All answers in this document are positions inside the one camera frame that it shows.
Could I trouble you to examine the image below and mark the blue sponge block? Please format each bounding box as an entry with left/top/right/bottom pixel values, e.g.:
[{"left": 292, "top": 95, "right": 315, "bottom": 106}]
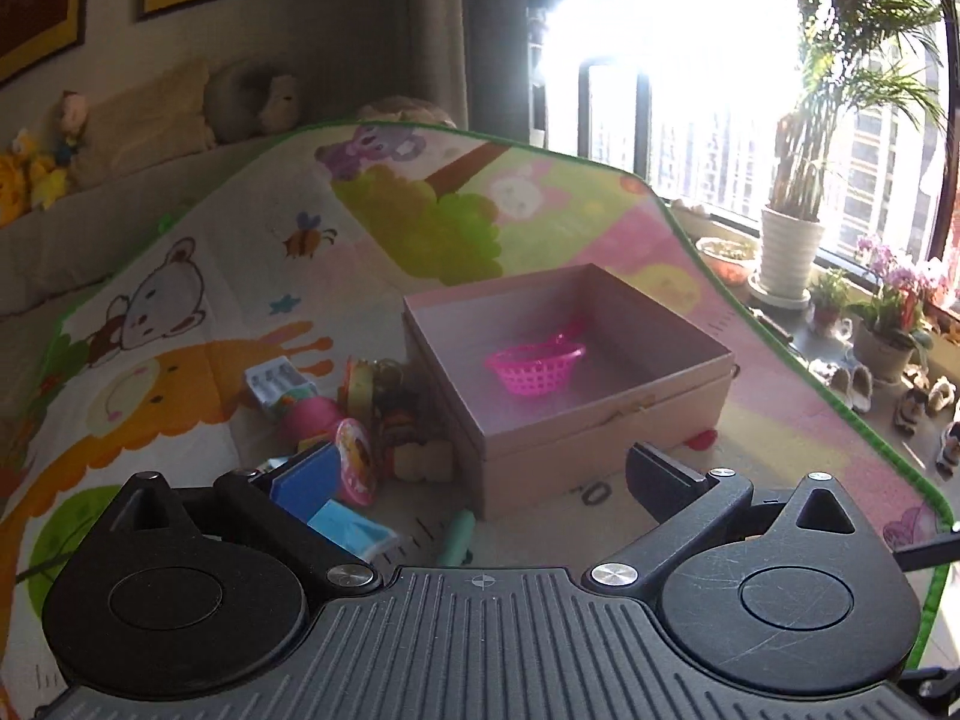
[{"left": 308, "top": 500, "right": 400, "bottom": 562}]

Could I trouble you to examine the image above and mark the white USB battery charger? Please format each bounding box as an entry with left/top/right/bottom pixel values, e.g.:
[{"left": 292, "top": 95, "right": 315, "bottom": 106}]
[{"left": 244, "top": 356, "right": 319, "bottom": 416}]

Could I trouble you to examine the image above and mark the wooden doll keychain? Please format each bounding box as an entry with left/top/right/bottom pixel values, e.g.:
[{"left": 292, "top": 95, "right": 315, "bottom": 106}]
[{"left": 337, "top": 358, "right": 418, "bottom": 478}]

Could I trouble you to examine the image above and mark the beige peg doll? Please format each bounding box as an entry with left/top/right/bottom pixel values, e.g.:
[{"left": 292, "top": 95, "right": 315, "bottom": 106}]
[{"left": 392, "top": 439, "right": 455, "bottom": 483}]

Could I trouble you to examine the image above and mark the pink plastic toy basket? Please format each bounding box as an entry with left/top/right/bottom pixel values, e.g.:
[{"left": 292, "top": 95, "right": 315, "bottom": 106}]
[{"left": 485, "top": 322, "right": 586, "bottom": 397}]

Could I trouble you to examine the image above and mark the pink green squishy figure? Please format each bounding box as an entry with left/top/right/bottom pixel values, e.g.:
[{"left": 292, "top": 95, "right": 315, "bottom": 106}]
[{"left": 278, "top": 395, "right": 343, "bottom": 447}]

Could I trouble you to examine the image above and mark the pink cardboard box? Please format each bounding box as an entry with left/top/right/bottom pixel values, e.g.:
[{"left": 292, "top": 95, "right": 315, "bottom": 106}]
[{"left": 404, "top": 265, "right": 736, "bottom": 520}]

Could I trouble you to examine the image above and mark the teal marker pen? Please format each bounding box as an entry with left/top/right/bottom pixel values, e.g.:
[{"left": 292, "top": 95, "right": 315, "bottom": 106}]
[{"left": 436, "top": 509, "right": 475, "bottom": 567}]

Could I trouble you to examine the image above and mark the red plant bowl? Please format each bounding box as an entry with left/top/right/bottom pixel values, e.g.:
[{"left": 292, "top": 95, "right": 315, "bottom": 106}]
[{"left": 695, "top": 238, "right": 757, "bottom": 288}]

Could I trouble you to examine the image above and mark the colourful cartoon play mat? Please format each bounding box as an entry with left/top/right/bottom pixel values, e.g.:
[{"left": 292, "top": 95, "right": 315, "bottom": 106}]
[{"left": 2, "top": 125, "right": 953, "bottom": 718}]

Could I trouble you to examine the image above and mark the pink orchid pot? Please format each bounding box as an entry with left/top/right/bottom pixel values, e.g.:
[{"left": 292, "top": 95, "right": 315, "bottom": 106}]
[{"left": 851, "top": 236, "right": 947, "bottom": 383}]

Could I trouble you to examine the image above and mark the grey sofa bed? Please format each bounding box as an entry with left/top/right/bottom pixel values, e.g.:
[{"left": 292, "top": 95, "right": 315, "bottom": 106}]
[{"left": 0, "top": 135, "right": 280, "bottom": 407}]

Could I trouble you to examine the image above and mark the beige pillow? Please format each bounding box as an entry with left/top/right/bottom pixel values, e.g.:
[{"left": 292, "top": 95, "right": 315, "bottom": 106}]
[{"left": 70, "top": 59, "right": 217, "bottom": 190}]

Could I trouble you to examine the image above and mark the yellow duck plush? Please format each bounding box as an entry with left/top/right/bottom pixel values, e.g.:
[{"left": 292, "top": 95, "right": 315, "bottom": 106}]
[{"left": 0, "top": 128, "right": 70, "bottom": 226}]

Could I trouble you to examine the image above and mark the grey neck pillow plush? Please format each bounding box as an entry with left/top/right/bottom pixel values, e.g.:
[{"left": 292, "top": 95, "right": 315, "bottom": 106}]
[{"left": 203, "top": 60, "right": 302, "bottom": 143}]

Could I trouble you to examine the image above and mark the small doll plush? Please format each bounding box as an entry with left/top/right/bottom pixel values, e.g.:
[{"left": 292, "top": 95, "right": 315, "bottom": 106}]
[{"left": 55, "top": 91, "right": 89, "bottom": 166}]

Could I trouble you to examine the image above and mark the white pot palm plant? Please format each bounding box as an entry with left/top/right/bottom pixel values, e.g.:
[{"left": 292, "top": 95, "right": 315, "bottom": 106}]
[{"left": 755, "top": 0, "right": 942, "bottom": 307}]

